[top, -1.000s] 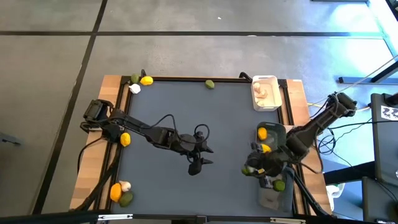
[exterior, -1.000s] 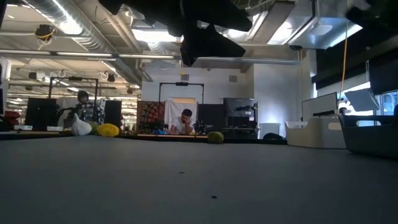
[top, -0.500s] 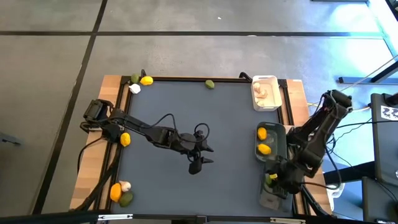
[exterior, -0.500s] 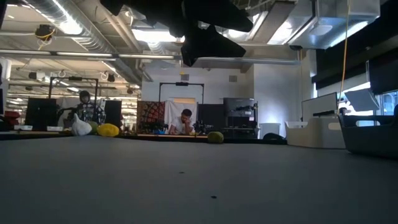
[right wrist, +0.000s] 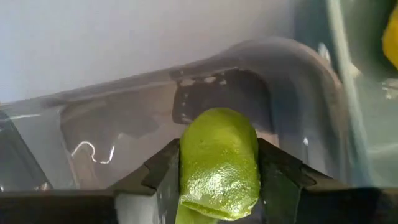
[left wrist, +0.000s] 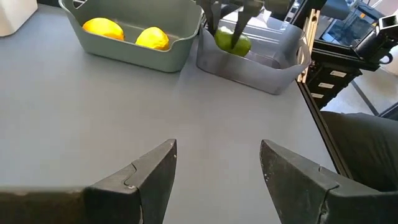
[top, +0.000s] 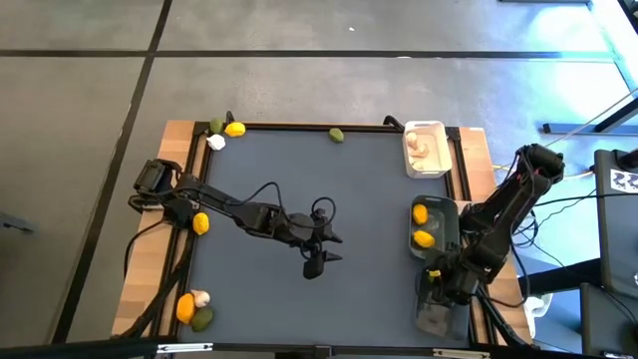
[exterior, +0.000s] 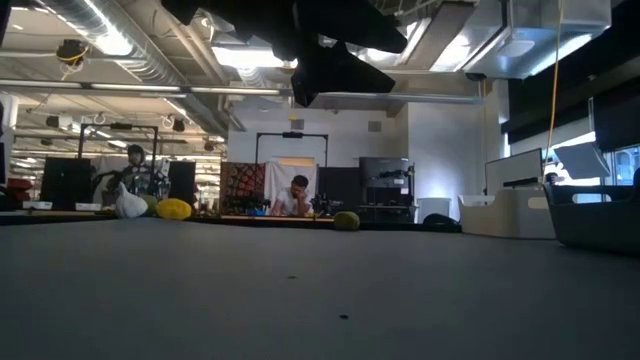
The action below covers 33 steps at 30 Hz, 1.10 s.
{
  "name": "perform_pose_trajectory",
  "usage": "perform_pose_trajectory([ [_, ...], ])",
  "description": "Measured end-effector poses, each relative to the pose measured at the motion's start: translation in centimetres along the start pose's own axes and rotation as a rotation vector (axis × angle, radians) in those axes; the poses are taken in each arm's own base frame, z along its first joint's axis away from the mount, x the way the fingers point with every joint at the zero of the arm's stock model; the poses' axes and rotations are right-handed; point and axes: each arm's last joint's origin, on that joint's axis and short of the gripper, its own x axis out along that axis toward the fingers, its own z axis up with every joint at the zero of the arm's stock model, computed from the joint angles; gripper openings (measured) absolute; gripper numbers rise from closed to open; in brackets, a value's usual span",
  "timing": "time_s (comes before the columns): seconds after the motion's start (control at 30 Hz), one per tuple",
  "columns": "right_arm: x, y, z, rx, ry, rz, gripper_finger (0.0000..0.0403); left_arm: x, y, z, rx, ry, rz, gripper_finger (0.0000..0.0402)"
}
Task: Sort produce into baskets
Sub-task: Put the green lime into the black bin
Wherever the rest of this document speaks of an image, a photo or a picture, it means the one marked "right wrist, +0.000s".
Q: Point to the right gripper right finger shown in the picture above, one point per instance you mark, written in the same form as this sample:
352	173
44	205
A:
280	186

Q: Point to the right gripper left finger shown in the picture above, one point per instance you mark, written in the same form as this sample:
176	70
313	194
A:
161	168

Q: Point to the green lime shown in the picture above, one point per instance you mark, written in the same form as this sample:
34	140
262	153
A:
217	161

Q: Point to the yellow lemon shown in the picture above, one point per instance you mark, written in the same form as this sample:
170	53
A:
391	40

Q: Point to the clear tray with fruit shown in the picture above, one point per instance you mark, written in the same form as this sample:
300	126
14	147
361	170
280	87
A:
124	124

